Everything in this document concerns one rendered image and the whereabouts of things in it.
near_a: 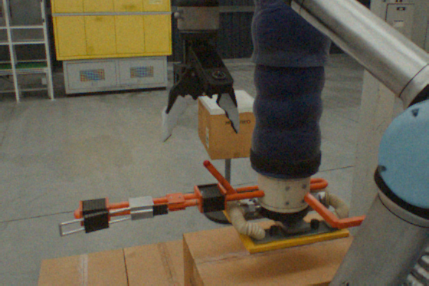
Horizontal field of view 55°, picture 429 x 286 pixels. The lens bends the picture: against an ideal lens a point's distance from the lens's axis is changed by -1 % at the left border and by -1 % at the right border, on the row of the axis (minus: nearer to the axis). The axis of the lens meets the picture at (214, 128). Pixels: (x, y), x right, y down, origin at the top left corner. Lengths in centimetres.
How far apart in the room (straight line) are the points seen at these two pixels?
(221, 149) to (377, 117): 114
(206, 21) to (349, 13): 24
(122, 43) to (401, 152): 801
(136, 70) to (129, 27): 85
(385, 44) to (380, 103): 206
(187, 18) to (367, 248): 46
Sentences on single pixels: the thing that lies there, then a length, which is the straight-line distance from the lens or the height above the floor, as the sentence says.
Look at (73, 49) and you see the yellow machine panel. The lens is 834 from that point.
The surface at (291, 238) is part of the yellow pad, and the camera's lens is 135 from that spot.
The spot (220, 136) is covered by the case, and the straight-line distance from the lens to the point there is 313.
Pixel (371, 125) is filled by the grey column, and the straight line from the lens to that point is 277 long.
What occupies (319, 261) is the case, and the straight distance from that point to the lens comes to 150.
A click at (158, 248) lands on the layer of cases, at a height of 54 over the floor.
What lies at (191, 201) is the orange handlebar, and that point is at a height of 119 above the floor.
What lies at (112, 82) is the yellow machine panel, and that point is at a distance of 854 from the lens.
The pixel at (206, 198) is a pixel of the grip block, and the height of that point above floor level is 121.
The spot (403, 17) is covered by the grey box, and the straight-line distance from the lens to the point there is 267.
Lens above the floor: 177
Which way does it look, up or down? 17 degrees down
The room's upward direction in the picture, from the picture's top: straight up
